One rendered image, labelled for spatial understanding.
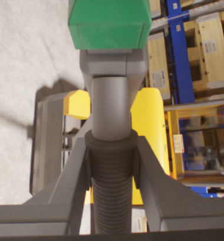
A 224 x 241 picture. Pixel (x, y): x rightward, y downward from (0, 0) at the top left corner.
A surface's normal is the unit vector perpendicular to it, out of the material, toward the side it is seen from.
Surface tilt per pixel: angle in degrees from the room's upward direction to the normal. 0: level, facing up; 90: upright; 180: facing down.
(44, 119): 90
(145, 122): 74
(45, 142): 90
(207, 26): 90
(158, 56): 90
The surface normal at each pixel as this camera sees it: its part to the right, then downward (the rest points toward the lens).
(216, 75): -0.37, -0.17
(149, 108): 0.00, -0.22
